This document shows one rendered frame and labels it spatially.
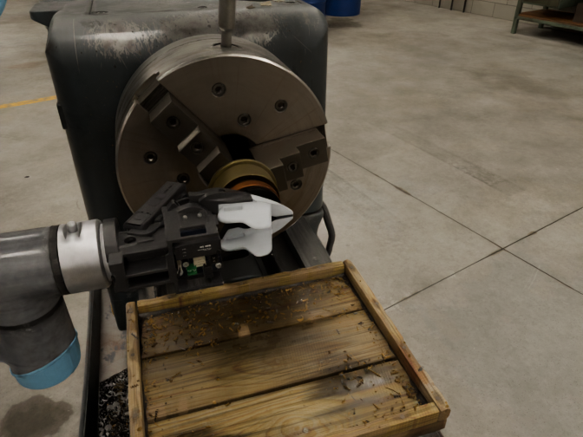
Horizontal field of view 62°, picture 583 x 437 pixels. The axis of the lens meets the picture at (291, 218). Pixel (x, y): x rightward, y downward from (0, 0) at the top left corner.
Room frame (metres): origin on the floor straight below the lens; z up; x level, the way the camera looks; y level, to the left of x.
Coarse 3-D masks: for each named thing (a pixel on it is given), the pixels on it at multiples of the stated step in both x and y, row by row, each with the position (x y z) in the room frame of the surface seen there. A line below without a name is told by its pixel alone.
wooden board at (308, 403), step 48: (240, 288) 0.57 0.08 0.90; (288, 288) 0.59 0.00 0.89; (336, 288) 0.59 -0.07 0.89; (240, 336) 0.49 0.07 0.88; (288, 336) 0.48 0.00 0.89; (336, 336) 0.48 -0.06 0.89; (384, 336) 0.48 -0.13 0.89; (144, 384) 0.40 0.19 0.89; (192, 384) 0.40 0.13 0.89; (240, 384) 0.40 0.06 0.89; (288, 384) 0.40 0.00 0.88; (336, 384) 0.40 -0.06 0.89; (384, 384) 0.40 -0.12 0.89; (432, 384) 0.39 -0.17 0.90; (144, 432) 0.33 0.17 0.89; (192, 432) 0.34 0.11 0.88; (240, 432) 0.34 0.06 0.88; (288, 432) 0.34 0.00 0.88; (336, 432) 0.32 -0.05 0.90; (384, 432) 0.33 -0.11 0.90; (432, 432) 0.35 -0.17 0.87
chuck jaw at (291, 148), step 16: (320, 128) 0.68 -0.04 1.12; (272, 144) 0.64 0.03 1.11; (288, 144) 0.63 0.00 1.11; (304, 144) 0.63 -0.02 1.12; (320, 144) 0.63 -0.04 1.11; (272, 160) 0.59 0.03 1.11; (288, 160) 0.60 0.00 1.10; (304, 160) 0.63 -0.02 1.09; (320, 160) 0.63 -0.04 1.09; (288, 176) 0.60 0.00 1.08
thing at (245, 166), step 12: (228, 168) 0.55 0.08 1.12; (240, 168) 0.54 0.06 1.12; (252, 168) 0.54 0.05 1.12; (264, 168) 0.56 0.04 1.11; (216, 180) 0.54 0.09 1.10; (228, 180) 0.52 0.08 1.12; (240, 180) 0.52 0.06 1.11; (252, 180) 0.52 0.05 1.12; (264, 180) 0.53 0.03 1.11; (252, 192) 0.50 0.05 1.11; (264, 192) 0.50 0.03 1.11; (276, 192) 0.52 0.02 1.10
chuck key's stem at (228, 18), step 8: (224, 0) 0.67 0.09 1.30; (232, 0) 0.67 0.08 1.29; (224, 8) 0.67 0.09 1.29; (232, 8) 0.67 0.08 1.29; (224, 16) 0.67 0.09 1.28; (232, 16) 0.67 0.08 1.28; (224, 24) 0.67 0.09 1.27; (232, 24) 0.67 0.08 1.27; (224, 32) 0.68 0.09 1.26; (224, 40) 0.67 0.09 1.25
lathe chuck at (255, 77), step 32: (160, 64) 0.66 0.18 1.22; (192, 64) 0.62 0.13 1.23; (224, 64) 0.63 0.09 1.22; (256, 64) 0.65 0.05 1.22; (128, 96) 0.65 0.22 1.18; (192, 96) 0.62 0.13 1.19; (224, 96) 0.63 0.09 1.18; (256, 96) 0.65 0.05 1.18; (288, 96) 0.66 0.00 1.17; (128, 128) 0.60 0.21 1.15; (224, 128) 0.63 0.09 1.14; (256, 128) 0.65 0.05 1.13; (288, 128) 0.66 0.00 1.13; (128, 160) 0.59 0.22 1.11; (160, 160) 0.61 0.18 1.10; (128, 192) 0.59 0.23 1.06; (288, 192) 0.66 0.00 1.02; (288, 224) 0.66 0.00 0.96
